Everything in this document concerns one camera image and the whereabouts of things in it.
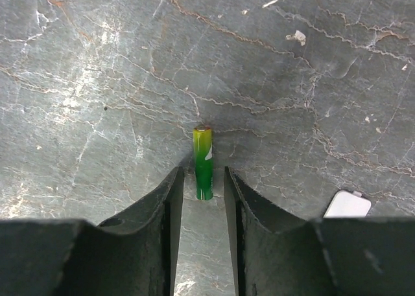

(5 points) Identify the green battery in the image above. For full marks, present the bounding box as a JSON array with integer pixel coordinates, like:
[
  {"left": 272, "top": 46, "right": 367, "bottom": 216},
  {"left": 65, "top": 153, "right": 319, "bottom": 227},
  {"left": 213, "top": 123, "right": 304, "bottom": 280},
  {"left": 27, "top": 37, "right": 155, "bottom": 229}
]
[{"left": 193, "top": 126, "right": 213, "bottom": 201}]

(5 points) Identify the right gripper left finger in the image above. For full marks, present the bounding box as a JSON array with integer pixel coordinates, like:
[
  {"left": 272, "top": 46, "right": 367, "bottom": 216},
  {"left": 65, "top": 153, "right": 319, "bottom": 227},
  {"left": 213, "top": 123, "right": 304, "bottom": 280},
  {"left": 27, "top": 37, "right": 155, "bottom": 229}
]
[{"left": 1, "top": 167, "right": 184, "bottom": 295}]

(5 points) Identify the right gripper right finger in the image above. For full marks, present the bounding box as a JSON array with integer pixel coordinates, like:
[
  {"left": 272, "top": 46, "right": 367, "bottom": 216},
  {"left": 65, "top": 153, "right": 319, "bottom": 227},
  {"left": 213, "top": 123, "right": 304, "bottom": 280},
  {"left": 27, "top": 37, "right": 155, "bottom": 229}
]
[{"left": 224, "top": 167, "right": 414, "bottom": 295}]

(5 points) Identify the white remote battery cover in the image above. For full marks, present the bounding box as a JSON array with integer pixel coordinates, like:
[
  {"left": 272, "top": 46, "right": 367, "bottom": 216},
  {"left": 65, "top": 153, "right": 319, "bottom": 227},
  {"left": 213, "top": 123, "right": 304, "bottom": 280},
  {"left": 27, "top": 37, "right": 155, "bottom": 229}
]
[{"left": 323, "top": 190, "right": 372, "bottom": 218}]

